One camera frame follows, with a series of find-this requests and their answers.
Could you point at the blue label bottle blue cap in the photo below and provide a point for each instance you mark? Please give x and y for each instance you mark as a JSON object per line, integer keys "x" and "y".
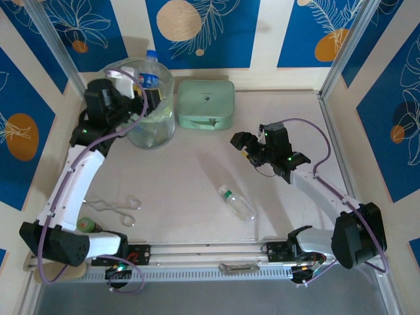
{"x": 149, "y": 77}

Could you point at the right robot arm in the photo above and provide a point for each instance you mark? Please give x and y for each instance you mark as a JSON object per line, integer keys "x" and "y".
{"x": 321, "y": 190}

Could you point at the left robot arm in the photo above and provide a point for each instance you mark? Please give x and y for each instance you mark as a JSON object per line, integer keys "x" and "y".
{"x": 72, "y": 190}

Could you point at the green bin liner bag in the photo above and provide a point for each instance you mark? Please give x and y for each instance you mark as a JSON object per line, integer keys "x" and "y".
{"x": 160, "y": 115}

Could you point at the clear plastic bin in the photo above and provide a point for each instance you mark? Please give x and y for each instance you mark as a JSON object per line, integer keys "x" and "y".
{"x": 151, "y": 134}

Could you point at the mint green zip pouch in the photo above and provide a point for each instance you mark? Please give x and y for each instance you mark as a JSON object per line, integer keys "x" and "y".
{"x": 205, "y": 101}

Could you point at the clear bottle green neck label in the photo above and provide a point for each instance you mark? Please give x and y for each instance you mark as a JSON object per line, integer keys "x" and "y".
{"x": 236, "y": 203}

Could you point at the black connector board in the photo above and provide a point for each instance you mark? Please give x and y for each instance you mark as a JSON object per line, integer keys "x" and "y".
{"x": 300, "y": 274}
{"x": 113, "y": 272}

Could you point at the grey metal sheet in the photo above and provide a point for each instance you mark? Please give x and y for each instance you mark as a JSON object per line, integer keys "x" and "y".
{"x": 210, "y": 298}

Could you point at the beige foam pad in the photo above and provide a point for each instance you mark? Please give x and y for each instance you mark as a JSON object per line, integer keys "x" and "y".
{"x": 75, "y": 273}

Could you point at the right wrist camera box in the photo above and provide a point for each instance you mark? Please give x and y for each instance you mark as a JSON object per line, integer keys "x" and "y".
{"x": 262, "y": 134}

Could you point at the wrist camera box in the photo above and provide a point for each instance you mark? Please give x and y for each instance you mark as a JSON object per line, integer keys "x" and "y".
{"x": 126, "y": 83}
{"x": 262, "y": 134}

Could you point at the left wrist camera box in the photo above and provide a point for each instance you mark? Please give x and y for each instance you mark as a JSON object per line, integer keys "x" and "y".
{"x": 126, "y": 83}

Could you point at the aluminium side rail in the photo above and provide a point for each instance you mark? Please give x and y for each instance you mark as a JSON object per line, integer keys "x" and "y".
{"x": 327, "y": 111}

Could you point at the aluminium frame post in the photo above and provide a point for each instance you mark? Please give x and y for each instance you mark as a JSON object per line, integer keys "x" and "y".
{"x": 60, "y": 49}
{"x": 346, "y": 49}

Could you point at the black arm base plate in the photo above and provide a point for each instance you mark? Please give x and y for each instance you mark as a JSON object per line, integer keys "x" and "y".
{"x": 142, "y": 256}
{"x": 272, "y": 252}

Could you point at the long aluminium base rail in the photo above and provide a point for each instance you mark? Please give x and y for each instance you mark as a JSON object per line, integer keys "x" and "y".
{"x": 203, "y": 251}

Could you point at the small metal bracket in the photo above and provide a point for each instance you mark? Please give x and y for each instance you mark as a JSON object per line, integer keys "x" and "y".
{"x": 239, "y": 267}

